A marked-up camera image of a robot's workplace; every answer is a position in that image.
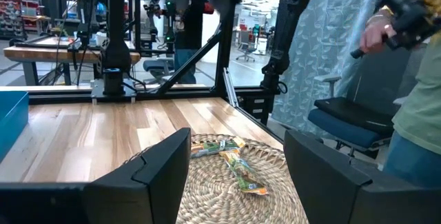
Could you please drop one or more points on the grey office chair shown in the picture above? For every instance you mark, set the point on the grey office chair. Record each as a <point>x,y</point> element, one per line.
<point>246,48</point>

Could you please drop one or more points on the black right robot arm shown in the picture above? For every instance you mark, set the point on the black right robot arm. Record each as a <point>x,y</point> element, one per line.
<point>115,45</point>

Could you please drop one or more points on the blue plastic bin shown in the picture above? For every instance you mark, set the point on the blue plastic bin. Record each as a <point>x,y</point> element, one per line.
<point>12,124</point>

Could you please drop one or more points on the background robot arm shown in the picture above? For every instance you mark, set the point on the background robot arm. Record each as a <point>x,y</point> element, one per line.
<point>169,27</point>

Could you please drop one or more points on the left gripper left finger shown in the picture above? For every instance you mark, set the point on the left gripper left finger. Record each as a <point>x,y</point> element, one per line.
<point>120,200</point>

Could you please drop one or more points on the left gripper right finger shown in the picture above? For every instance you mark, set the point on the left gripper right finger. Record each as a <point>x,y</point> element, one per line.
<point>344,200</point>

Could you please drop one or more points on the blue office chair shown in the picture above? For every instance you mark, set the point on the blue office chair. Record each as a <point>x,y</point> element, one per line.
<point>344,127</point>

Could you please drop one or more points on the round woven straw mat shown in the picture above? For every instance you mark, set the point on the round woven straw mat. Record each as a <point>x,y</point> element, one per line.
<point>213,203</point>

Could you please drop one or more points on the person's hand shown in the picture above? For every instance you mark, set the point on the person's hand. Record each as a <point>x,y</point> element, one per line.
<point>373,34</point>

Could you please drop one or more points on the wooden background table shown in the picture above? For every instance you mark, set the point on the wooden background table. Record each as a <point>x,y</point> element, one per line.
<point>41,53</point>

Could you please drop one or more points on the person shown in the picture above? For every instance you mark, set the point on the person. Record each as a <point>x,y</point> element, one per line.
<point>423,107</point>
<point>191,34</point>

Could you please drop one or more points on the leaf patterned curtain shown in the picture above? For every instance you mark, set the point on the leaf patterned curtain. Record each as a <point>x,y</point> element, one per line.
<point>320,45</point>

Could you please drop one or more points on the black aluminium rig frame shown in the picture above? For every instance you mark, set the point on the black aluminium rig frame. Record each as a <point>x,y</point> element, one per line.
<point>51,94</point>

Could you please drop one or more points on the storage shelf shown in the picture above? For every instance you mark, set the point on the storage shelf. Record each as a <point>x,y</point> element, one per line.
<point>13,10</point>

